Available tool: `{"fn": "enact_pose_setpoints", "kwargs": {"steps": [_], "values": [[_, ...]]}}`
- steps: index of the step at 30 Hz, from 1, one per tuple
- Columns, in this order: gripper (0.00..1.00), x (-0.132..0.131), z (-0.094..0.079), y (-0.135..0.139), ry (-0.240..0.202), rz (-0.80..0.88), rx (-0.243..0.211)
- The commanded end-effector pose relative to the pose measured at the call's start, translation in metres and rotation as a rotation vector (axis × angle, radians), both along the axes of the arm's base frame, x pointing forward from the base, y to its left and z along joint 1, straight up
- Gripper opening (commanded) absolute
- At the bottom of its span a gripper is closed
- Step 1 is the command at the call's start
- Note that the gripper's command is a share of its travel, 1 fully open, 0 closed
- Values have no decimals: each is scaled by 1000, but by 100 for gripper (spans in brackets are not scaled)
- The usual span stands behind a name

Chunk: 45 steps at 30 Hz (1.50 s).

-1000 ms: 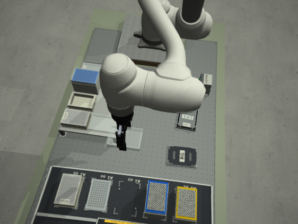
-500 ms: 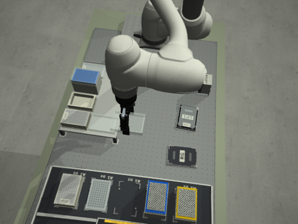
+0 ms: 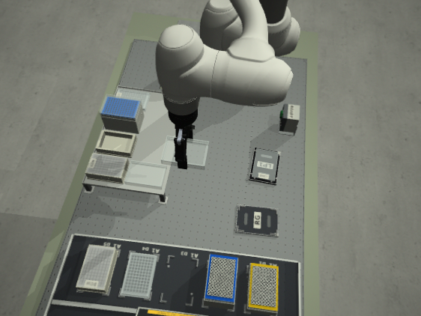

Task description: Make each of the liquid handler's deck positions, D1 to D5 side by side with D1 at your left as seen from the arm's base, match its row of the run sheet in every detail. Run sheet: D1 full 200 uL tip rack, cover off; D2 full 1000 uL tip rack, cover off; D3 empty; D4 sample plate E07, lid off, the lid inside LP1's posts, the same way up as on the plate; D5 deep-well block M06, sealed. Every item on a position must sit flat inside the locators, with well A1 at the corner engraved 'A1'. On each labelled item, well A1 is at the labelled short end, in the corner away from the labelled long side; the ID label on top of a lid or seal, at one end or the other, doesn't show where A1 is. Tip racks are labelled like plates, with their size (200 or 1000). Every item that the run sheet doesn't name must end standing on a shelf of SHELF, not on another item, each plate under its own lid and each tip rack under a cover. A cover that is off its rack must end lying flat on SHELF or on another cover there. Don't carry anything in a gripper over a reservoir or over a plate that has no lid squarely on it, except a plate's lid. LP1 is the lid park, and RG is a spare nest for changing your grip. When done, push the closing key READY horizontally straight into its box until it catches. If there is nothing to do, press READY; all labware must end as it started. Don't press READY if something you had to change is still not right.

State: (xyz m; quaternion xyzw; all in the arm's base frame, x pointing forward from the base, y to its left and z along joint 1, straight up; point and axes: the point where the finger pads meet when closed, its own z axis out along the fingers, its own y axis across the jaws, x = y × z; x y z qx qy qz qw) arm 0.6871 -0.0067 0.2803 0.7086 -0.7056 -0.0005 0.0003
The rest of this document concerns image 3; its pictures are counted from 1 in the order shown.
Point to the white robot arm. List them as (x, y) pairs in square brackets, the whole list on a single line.
[(221, 65)]

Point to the yellow tip rack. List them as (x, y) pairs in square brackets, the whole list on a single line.
[(262, 289)]

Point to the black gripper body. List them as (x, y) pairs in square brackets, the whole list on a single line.
[(182, 121)]

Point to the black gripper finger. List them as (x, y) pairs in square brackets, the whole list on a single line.
[(181, 147), (192, 127)]

